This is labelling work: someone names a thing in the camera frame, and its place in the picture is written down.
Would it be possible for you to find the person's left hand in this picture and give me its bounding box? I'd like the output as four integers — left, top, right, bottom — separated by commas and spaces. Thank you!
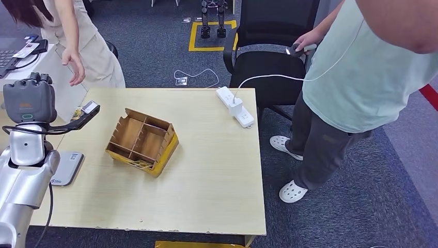
61, 48, 86, 87

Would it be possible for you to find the person's right hand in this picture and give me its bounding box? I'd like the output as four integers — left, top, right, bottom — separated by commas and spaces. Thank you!
293, 29, 325, 55

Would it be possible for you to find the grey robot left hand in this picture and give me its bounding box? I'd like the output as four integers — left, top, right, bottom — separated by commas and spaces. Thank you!
3, 72, 58, 125

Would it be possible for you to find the black handheld device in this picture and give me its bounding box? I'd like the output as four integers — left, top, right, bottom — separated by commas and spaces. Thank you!
286, 43, 318, 57

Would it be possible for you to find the person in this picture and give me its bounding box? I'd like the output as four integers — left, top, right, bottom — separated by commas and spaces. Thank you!
0, 0, 126, 89
268, 0, 438, 204

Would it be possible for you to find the yellow picture card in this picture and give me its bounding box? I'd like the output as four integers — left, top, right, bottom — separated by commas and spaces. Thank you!
70, 106, 85, 123

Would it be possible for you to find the white card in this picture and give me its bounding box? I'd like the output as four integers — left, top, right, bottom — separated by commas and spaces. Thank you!
12, 42, 40, 59

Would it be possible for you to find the grey white card reader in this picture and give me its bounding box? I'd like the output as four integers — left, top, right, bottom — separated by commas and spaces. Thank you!
50, 151, 85, 188

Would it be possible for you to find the person's right white clog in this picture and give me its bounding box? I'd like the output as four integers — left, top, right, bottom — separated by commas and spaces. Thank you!
269, 135, 304, 162

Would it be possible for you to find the person's white clog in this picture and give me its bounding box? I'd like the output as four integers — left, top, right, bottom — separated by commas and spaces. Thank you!
269, 135, 304, 162
278, 180, 309, 204

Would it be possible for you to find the person's left white clog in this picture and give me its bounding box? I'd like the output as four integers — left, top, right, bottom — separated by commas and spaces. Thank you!
278, 180, 309, 204

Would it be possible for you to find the white counter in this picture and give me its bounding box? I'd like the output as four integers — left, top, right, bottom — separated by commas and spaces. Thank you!
0, 44, 88, 122

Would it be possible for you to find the black power adapter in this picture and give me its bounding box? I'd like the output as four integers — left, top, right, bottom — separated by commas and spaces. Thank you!
29, 38, 49, 55

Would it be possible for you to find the black round stool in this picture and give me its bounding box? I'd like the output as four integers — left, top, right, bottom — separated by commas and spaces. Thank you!
105, 40, 119, 59

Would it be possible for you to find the dark laptop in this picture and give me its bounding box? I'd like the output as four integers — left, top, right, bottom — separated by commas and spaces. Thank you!
0, 36, 38, 79

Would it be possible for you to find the black office chair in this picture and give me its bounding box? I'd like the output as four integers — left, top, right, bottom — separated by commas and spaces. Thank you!
223, 0, 321, 122

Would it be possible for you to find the cardboard divider box yellow base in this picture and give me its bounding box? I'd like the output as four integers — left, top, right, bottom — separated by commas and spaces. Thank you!
105, 108, 180, 178

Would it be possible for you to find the black robot leg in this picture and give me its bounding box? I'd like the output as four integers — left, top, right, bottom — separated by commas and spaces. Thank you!
216, 0, 228, 39
200, 0, 212, 39

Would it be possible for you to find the white charger plug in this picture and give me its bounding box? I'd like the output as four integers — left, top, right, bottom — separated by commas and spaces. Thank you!
227, 97, 244, 117

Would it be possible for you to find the white power strip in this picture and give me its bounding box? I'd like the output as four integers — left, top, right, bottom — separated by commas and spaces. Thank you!
215, 86, 256, 129

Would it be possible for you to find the red floor tape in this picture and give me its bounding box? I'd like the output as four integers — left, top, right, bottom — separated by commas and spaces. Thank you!
419, 84, 438, 112

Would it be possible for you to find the black adapter cable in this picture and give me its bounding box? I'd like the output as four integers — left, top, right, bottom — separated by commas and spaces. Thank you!
10, 53, 41, 71

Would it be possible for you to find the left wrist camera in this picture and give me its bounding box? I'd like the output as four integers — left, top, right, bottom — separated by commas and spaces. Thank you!
48, 100, 101, 135

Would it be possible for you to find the white charger cable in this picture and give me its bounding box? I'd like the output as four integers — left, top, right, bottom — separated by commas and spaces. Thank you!
232, 19, 366, 104

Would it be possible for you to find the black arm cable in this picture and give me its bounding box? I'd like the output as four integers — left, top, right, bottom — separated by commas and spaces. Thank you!
33, 183, 54, 248

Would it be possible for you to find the white floor cable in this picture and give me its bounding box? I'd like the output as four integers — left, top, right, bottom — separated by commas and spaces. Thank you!
173, 68, 220, 89

